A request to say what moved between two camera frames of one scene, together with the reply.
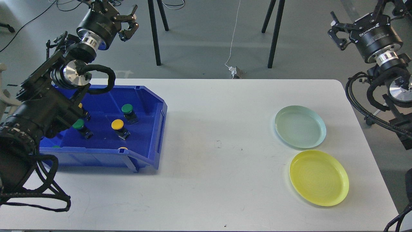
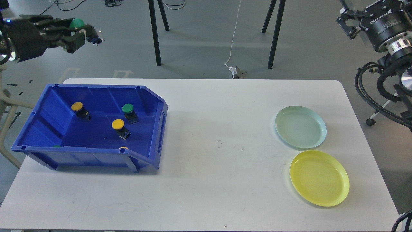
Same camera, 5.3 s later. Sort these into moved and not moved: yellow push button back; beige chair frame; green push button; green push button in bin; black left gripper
Moved: green push button; black left gripper
Not moved: green push button in bin; beige chair frame; yellow push button back
